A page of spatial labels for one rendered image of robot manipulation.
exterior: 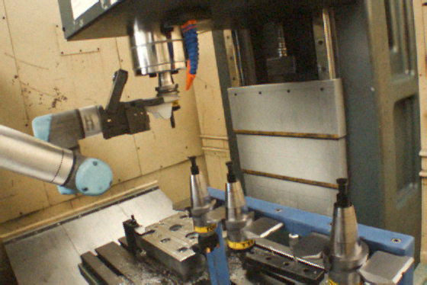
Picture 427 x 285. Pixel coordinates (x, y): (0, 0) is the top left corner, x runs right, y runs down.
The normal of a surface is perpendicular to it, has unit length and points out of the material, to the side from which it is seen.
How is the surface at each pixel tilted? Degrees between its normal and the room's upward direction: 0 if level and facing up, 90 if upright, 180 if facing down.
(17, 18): 90
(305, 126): 88
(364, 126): 90
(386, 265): 0
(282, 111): 90
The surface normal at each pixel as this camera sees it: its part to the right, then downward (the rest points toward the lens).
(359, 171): -0.76, 0.24
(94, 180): 0.66, 0.04
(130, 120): 0.47, 0.09
